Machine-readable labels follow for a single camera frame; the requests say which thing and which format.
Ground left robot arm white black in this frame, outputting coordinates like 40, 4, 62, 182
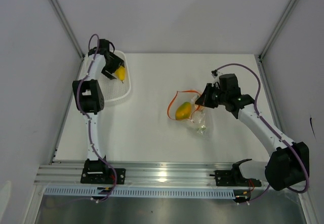
72, 38, 125, 183

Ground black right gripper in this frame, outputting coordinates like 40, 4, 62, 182
195, 83, 228, 109

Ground left aluminium frame post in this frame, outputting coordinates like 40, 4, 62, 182
39, 0, 85, 60

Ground white cauliflower with green leaves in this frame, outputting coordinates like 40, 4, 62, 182
189, 111, 207, 135

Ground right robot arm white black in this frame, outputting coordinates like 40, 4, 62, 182
195, 73, 309, 193

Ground clear zip bag orange zipper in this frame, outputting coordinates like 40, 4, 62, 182
167, 89, 207, 136

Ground yellow orange round fruit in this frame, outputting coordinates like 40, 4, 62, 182
115, 65, 126, 83

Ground aluminium frame post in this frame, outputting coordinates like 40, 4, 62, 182
258, 0, 310, 60
39, 0, 85, 60

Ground white perforated plastic basket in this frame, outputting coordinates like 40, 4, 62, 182
78, 50, 132, 106

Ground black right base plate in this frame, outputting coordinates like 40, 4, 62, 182
210, 169, 262, 187

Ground orange fruit with leaf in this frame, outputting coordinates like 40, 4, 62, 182
194, 103, 204, 111

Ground aluminium mounting rail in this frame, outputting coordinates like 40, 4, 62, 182
34, 161, 232, 189

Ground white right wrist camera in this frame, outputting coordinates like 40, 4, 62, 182
211, 69, 223, 88

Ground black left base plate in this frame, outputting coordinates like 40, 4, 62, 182
80, 168, 126, 184

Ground white slotted cable duct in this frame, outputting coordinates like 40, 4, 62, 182
44, 185, 235, 200

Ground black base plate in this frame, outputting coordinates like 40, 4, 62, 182
210, 169, 262, 187
80, 168, 126, 184

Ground right aluminium frame post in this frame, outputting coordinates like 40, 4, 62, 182
258, 0, 310, 60

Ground green orange mango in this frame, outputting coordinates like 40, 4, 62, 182
175, 102, 191, 120

